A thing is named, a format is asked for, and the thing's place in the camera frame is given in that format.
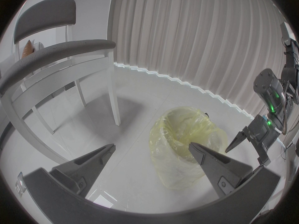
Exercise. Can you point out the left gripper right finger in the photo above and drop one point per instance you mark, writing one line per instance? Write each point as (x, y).
(219, 171)

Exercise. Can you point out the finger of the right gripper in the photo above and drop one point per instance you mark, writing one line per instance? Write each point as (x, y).
(237, 141)

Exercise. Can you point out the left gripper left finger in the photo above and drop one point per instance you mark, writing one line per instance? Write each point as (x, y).
(87, 169)

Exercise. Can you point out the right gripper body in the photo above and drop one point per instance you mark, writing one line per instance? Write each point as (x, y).
(261, 132)

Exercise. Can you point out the yellow plastic bag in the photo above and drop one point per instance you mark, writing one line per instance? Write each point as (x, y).
(218, 134)

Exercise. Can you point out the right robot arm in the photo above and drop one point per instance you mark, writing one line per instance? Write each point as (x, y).
(268, 90)

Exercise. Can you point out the crumpled black plastic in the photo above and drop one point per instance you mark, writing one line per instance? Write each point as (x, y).
(206, 114)

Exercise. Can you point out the beige curtain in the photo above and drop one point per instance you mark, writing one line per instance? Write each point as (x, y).
(186, 43)

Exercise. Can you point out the white chair with grey seat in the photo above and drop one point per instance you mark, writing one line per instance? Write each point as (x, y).
(58, 48)

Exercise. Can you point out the orange cushion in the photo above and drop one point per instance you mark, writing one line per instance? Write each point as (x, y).
(28, 49)

